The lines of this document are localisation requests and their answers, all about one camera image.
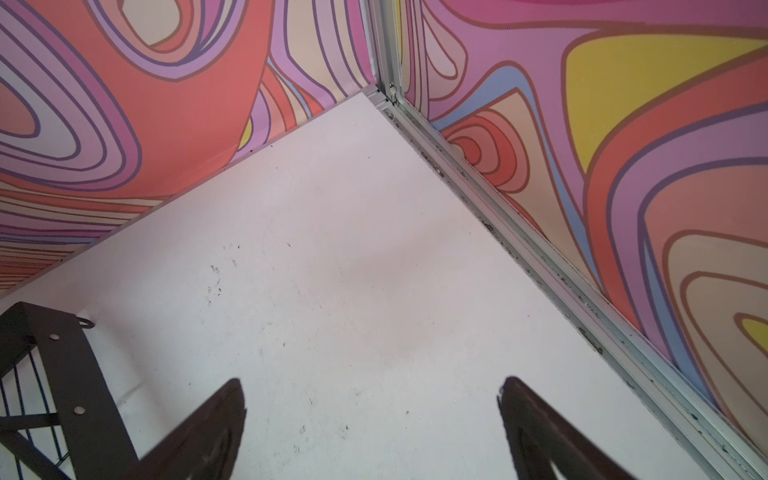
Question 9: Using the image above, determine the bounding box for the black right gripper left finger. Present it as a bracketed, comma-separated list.
[124, 378, 247, 480]

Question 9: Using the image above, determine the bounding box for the black metal dish rack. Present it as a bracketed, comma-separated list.
[1, 302, 138, 479]

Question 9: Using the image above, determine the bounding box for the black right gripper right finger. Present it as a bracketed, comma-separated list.
[497, 377, 632, 479]

